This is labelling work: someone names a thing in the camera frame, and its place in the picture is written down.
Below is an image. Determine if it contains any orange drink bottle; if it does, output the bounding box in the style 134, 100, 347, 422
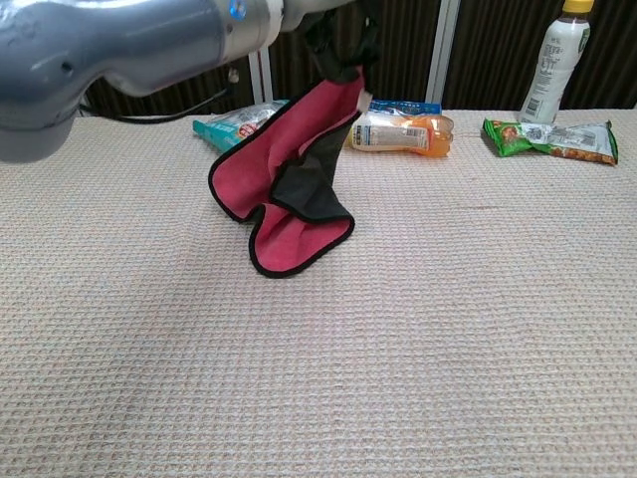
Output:
345, 110, 456, 159

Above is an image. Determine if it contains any pink and grey cloth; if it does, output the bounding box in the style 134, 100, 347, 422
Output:
207, 69, 372, 279

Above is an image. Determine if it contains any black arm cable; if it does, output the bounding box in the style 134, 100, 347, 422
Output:
77, 85, 236, 124

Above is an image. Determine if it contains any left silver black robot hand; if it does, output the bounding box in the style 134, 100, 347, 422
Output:
282, 0, 383, 85

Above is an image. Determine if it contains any beige woven tablecloth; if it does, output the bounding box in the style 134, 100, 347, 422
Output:
0, 108, 637, 478

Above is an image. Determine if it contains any white bottle yellow cap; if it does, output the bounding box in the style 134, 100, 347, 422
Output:
517, 0, 596, 125

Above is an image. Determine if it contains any white partition frame post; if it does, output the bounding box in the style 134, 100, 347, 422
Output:
424, 0, 462, 104
247, 45, 275, 104

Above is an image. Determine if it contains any teal clear snack packet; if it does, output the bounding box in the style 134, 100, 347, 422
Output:
192, 99, 291, 156

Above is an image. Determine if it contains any green snack packet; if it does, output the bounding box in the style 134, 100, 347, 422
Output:
481, 117, 620, 166

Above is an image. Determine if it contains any blue rectangular packet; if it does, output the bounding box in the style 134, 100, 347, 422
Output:
366, 98, 443, 118

